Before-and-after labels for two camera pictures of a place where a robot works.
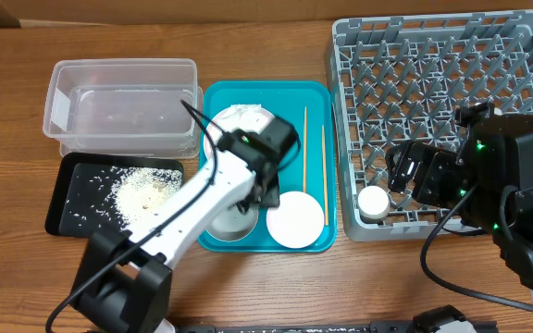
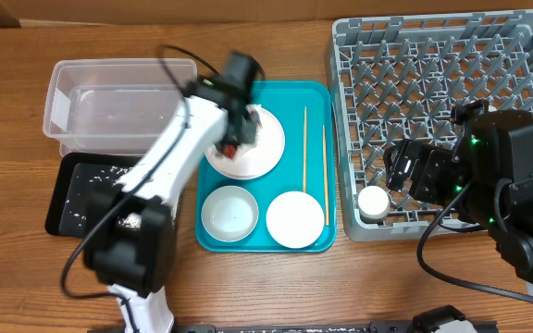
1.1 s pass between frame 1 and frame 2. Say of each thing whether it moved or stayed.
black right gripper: stayed
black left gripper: moved
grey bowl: stayed
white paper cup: stayed
